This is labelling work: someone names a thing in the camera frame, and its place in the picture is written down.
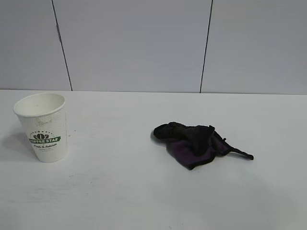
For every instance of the white paper coffee cup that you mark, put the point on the white paper coffee cup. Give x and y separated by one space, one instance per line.
48 153

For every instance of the black and purple cloth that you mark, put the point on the black and purple cloth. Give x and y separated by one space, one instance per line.
196 143

